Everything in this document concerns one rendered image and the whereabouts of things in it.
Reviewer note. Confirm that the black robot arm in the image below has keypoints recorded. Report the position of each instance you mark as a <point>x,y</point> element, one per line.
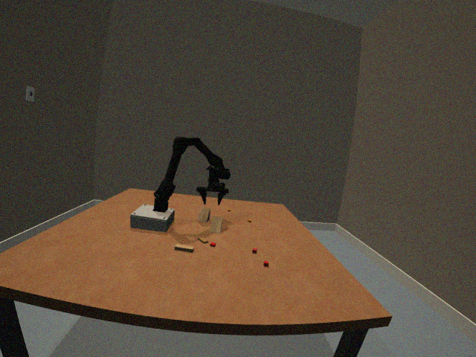
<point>165,190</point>

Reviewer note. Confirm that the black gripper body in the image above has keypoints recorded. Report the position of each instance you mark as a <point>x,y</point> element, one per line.
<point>204,189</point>

